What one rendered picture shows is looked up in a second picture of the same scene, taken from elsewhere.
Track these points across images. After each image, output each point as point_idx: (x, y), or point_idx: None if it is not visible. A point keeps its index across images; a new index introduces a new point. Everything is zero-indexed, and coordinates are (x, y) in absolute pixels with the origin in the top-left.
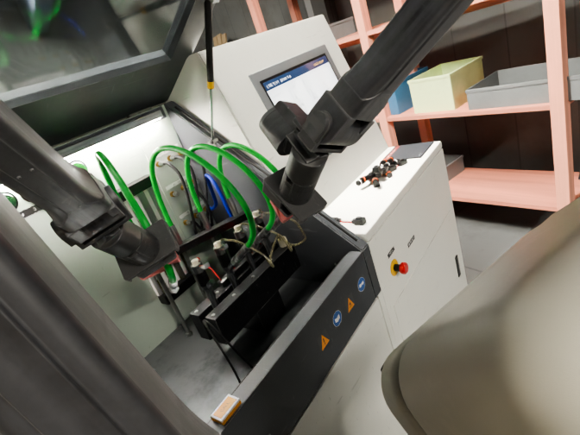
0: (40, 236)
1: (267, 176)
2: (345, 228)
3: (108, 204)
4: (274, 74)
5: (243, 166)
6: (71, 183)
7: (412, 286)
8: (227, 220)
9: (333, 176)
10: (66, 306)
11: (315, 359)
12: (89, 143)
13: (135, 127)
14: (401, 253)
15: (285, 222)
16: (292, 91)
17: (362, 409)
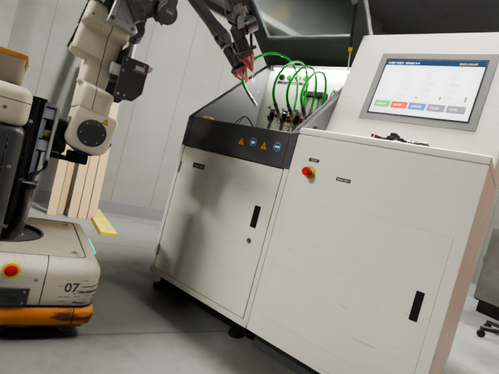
0: (281, 92)
1: (249, 46)
2: (306, 125)
3: (216, 32)
4: (405, 58)
5: (296, 70)
6: (205, 18)
7: (318, 208)
8: None
9: (382, 134)
10: None
11: (233, 142)
12: (313, 67)
13: (335, 70)
14: (324, 174)
15: (251, 70)
16: (408, 72)
17: (233, 201)
